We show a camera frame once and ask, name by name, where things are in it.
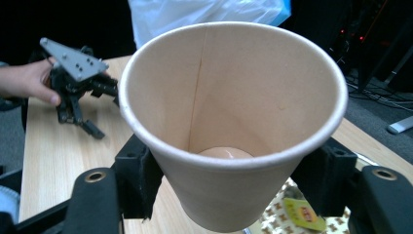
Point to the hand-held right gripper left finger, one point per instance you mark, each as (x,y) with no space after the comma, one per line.
(138,175)

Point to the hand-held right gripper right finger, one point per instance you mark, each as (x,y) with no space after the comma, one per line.
(328,175)

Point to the beige paper cup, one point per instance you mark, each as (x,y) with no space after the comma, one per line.
(227,113)

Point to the yellow tea bag packet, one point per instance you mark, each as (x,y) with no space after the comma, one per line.
(303,214)

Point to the white bear-patterned cloth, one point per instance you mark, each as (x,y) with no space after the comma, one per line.
(276,219)

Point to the grey metal stand foot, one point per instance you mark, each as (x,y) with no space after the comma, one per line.
(401,125)

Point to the white ribbed object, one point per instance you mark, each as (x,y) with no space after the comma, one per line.
(8,203)

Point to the white plastic bag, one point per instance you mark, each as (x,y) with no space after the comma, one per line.
(201,14)

